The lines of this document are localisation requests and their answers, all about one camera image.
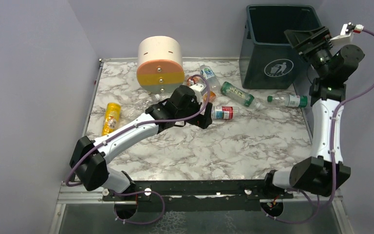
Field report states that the red label water bottle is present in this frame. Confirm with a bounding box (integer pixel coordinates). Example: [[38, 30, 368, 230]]
[[211, 106, 240, 120]]

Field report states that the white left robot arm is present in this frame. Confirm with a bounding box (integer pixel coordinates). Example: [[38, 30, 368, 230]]
[[69, 85, 213, 193]]

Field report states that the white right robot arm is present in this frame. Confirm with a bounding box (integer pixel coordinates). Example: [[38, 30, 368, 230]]
[[263, 23, 365, 197]]

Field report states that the dark green trash bin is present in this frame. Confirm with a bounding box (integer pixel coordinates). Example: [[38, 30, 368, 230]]
[[239, 4, 321, 90]]

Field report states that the clear bottle green-white label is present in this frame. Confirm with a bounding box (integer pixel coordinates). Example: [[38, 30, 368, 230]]
[[200, 64, 220, 91]]

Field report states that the green tea bottle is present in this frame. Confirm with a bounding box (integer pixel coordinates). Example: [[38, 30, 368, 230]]
[[220, 81, 261, 110]]

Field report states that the orange juice bottle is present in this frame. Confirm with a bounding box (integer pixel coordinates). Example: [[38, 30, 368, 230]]
[[185, 75, 216, 103]]

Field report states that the clear bottle green cap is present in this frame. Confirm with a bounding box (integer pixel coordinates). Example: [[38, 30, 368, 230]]
[[267, 94, 309, 108]]

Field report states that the crushed clear bottle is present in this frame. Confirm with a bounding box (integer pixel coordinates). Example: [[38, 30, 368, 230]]
[[121, 94, 170, 120]]

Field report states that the round pastel drawer cabinet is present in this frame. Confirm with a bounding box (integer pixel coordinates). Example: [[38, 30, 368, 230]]
[[136, 36, 185, 94]]

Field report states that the yellow drink bottle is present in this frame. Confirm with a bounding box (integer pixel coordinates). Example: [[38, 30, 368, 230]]
[[101, 102, 121, 136]]

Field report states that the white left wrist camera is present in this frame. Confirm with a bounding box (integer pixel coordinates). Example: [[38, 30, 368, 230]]
[[190, 83, 207, 102]]

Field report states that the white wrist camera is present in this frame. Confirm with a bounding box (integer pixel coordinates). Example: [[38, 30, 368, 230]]
[[330, 22, 364, 46], [190, 83, 207, 102]]

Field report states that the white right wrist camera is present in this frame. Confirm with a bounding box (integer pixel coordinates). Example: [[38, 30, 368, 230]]
[[330, 22, 364, 46]]

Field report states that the black front mounting rail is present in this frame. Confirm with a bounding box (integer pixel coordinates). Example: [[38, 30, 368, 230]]
[[102, 179, 293, 212]]

